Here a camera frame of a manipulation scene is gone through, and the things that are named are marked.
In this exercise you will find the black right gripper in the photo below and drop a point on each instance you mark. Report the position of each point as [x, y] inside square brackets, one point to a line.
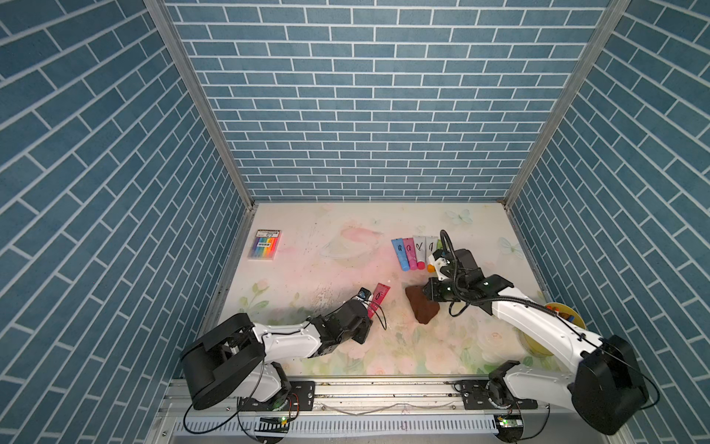
[432, 282]

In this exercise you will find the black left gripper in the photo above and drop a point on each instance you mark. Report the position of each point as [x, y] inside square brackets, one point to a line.
[365, 330]

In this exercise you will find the red toothpaste tube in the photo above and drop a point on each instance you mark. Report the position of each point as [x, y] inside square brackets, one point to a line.
[374, 302]

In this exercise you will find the brown wiping cloth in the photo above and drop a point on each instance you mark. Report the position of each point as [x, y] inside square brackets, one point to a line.
[423, 309]

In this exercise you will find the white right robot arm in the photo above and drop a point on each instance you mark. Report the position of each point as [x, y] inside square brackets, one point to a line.
[600, 379]

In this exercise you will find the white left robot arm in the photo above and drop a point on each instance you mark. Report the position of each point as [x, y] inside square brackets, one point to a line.
[245, 359]

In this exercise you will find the white orange-capped toothpaste tube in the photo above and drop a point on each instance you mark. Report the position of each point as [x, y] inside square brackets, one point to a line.
[431, 245]

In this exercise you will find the white pink-capped toothpaste tube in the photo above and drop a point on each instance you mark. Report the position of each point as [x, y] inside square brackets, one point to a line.
[420, 251]

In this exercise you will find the magenta toothpaste tube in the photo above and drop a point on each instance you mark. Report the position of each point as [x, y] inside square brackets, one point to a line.
[410, 252]

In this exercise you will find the blue toothpaste tube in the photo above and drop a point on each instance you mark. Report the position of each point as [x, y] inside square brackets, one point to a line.
[400, 251]

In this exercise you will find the yellow cup of markers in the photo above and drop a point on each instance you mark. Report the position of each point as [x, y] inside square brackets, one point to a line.
[539, 344]

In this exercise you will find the rainbow highlighter pen pack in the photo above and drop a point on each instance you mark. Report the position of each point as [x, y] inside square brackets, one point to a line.
[265, 243]

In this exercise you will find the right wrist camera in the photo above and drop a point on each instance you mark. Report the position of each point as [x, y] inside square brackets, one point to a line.
[437, 261]

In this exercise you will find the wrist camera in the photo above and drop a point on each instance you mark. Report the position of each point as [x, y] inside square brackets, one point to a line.
[364, 295]
[437, 261]

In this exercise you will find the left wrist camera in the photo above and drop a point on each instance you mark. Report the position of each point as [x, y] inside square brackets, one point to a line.
[364, 295]

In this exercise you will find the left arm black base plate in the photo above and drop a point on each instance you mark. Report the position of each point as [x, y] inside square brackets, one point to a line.
[300, 397]

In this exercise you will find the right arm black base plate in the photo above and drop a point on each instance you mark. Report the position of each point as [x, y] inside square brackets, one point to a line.
[482, 394]

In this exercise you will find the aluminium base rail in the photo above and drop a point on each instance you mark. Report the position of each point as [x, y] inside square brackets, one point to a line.
[369, 410]

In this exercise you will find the aluminium right corner post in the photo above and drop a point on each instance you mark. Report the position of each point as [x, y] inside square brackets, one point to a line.
[608, 22]

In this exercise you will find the aluminium corner post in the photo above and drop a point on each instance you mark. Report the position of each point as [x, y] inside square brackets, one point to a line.
[608, 22]
[170, 36]

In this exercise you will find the aluminium left corner post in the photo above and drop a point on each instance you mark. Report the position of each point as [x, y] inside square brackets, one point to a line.
[170, 36]

